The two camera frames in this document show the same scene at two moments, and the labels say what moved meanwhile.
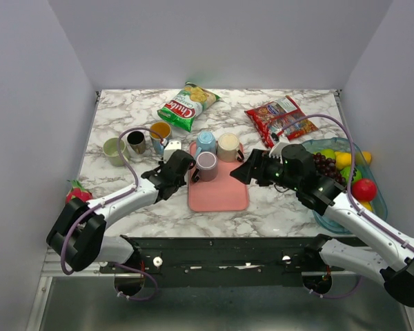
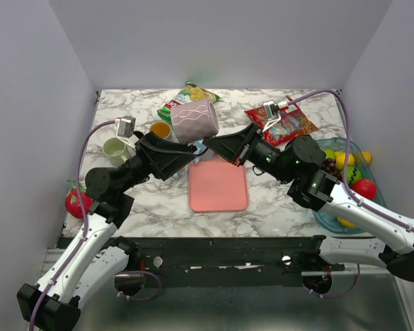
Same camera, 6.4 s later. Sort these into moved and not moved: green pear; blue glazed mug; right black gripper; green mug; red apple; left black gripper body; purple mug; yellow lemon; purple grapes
Moved: left black gripper body; right black gripper; purple mug
Not moved: green mug; green pear; blue glazed mug; purple grapes; yellow lemon; red apple
